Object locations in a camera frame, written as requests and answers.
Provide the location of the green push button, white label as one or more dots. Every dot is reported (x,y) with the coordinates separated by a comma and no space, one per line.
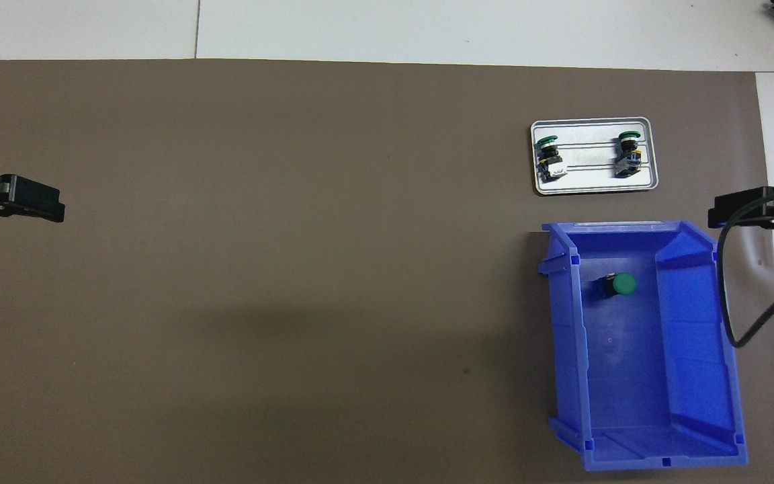
(549,161)

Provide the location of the green push button, black base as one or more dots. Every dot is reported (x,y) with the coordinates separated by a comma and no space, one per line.
(622,284)

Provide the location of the green push button, blue-yellow base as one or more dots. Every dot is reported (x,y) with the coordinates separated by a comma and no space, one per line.
(627,158)

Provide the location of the silver metal tray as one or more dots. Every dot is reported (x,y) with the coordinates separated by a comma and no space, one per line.
(595,180)

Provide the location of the blue plastic storage bin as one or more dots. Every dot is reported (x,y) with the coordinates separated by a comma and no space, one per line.
(635,376)

